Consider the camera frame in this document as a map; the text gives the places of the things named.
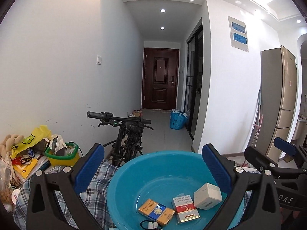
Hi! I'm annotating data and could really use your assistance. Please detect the red white cigarette pack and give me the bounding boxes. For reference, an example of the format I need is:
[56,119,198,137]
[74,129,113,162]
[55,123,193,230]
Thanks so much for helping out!
[172,195,200,224]

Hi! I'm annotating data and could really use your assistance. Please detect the gold blue cigarette pack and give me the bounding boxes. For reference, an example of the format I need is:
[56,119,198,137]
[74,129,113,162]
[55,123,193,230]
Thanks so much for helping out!
[138,199,175,226]

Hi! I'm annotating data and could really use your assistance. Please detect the blue plastic basin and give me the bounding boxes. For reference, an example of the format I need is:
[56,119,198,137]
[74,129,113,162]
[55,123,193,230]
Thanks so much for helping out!
[107,151,216,229]

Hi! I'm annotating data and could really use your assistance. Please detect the beige plush toy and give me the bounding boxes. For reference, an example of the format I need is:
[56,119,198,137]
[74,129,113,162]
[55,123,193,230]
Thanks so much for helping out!
[0,134,24,159]

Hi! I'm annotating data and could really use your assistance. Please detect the white wall switch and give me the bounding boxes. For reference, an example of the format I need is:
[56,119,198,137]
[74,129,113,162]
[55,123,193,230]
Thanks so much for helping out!
[96,56,102,65]

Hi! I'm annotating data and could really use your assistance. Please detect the dark brown entrance door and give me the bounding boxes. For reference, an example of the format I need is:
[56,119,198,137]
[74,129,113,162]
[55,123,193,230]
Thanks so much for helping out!
[142,47,180,110]

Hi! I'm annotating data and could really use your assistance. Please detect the blue laundry basket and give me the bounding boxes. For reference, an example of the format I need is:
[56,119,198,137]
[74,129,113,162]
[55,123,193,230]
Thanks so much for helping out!
[170,109,188,130]

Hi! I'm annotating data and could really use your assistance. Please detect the black framed glass door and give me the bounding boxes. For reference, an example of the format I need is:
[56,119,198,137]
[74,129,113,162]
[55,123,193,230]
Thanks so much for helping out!
[184,22,203,140]

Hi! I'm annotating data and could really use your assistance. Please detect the blue plaid shirt cloth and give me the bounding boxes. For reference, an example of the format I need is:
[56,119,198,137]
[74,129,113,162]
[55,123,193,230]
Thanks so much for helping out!
[12,160,119,229]

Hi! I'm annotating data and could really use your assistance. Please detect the beige refrigerator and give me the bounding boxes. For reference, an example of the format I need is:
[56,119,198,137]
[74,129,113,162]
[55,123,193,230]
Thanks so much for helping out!
[256,46,297,162]

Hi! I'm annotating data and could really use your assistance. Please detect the black folding bicycle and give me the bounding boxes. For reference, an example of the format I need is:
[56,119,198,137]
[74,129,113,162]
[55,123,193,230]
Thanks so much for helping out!
[87,111,153,167]

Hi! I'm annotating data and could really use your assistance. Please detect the yellow plastic bag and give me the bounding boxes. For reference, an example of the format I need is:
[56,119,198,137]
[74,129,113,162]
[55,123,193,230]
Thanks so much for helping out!
[10,125,51,158]

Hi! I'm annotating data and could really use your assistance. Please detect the folded drying rack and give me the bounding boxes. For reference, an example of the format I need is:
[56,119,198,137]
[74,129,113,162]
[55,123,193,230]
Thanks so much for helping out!
[248,90,263,147]

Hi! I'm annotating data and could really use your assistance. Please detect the yellow green plastic basket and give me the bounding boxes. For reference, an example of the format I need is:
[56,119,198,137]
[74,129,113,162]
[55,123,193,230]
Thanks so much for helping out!
[45,142,80,167]

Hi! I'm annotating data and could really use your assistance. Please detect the white electrical panel box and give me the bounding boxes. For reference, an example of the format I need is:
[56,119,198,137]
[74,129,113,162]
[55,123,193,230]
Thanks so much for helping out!
[228,16,249,53]

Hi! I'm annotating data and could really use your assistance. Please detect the black white earphones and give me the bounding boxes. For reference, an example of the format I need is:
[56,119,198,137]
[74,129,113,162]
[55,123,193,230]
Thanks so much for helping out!
[140,220,163,230]

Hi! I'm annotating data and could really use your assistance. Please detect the yellow book stack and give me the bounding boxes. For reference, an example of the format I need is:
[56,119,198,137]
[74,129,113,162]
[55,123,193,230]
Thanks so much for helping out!
[12,154,48,183]

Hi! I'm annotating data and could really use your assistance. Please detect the white square box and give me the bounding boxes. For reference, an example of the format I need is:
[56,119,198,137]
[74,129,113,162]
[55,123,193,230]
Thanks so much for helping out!
[194,183,223,210]

